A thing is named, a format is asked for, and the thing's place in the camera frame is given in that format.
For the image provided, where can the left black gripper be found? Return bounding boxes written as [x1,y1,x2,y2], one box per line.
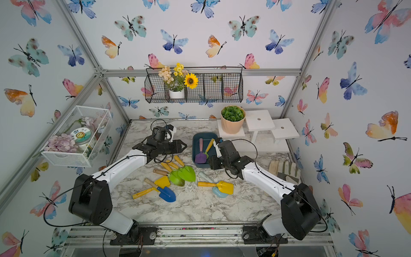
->
[157,140,188,156]

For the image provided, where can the purple shovel pink handle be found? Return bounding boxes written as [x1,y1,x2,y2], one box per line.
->
[195,138,207,164]

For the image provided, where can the yellow plastic shovel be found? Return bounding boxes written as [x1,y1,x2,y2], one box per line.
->
[132,175,171,200]
[198,181,234,195]

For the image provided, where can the blue shovel wooden handle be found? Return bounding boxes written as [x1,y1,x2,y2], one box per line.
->
[144,178,176,202]

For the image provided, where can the light blue shovel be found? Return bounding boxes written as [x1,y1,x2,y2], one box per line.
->
[198,171,228,198]

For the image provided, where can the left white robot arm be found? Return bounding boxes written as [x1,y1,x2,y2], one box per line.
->
[68,125,187,237]

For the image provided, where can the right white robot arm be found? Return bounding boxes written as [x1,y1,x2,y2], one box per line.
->
[208,138,322,241]

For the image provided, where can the teal plastic storage box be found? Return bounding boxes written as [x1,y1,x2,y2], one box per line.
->
[192,132,217,169]

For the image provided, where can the terracotta pot green plant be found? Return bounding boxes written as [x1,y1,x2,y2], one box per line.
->
[221,106,246,134]

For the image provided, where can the white stepped wooden stand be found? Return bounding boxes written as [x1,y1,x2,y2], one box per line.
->
[217,110,300,153]

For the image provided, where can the white pot with flowers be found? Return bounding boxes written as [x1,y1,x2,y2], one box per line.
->
[158,63,199,100]

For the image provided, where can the beige gardening glove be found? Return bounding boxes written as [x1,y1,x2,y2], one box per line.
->
[268,160,301,185]

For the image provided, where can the round tin green lid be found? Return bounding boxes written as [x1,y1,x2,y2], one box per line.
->
[70,127,92,145]

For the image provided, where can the pink artificial hydrangea flowers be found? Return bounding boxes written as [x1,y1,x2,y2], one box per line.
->
[43,133,78,153]

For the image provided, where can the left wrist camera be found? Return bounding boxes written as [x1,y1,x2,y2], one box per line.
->
[163,125,177,142]

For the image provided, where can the green shovel wooden handle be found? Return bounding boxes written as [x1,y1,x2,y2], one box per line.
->
[153,169,185,187]

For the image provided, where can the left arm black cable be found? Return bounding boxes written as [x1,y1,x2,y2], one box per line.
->
[43,118,176,229]

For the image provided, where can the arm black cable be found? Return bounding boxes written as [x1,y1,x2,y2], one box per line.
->
[43,118,176,229]
[224,139,329,233]

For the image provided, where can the black wire wall basket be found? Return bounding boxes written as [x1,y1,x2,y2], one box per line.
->
[142,66,244,105]

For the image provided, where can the white wire wall basket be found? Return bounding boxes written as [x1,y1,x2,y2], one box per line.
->
[40,106,113,168]

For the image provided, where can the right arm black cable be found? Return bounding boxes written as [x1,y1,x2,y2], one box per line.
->
[224,139,329,233]

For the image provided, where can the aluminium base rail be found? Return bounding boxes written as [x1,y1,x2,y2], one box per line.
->
[62,223,336,250]

